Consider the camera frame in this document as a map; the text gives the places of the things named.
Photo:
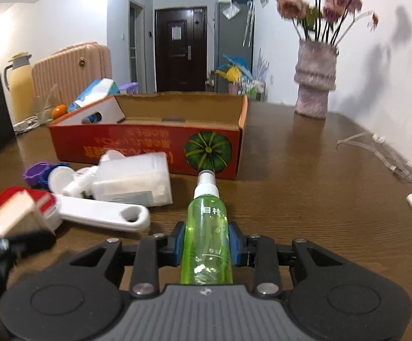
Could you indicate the grey refrigerator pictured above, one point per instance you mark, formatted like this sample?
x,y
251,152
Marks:
x,y
233,32

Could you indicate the pink textured vase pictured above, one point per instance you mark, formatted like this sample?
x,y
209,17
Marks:
x,y
316,78

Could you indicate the orange fruit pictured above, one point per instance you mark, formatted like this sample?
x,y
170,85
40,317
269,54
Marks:
x,y
59,111

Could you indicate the clear drinking glass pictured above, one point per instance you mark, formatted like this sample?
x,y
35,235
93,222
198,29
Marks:
x,y
45,103

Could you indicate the dried pink roses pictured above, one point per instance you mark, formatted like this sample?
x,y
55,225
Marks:
x,y
325,21

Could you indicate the white ridged bottle cap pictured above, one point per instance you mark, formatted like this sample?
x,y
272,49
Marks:
x,y
59,178

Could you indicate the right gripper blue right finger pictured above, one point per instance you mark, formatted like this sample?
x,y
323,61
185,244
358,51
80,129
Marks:
x,y
237,243

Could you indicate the white lint roller handle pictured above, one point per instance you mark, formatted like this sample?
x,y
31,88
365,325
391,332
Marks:
x,y
105,215

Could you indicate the green spray bottle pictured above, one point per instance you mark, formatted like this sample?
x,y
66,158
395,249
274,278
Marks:
x,y
206,258

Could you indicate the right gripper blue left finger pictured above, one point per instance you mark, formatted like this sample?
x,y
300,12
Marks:
x,y
176,244

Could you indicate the pink ribbed suitcase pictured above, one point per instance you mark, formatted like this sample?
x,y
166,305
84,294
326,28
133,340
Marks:
x,y
71,70

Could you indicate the red cardboard box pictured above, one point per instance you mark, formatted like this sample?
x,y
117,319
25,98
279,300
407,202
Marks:
x,y
196,130

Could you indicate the translucent plastic container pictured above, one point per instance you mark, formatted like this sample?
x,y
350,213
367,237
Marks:
x,y
139,179

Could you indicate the white small spray bottle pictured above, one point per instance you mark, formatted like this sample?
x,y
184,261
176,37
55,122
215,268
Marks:
x,y
81,186

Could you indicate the purple tissue pack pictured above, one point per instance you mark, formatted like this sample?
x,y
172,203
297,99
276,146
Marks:
x,y
131,88

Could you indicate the yellow thermos jug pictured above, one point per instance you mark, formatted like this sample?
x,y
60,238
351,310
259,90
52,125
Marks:
x,y
19,82

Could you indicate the wire rack with clutter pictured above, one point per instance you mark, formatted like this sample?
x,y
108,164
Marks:
x,y
238,77

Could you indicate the purple bottle cap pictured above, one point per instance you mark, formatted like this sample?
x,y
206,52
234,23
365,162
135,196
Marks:
x,y
33,174

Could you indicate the dark brown door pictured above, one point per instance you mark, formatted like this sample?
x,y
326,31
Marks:
x,y
181,49

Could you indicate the blue tissue pack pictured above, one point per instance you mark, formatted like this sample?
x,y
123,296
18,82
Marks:
x,y
96,91

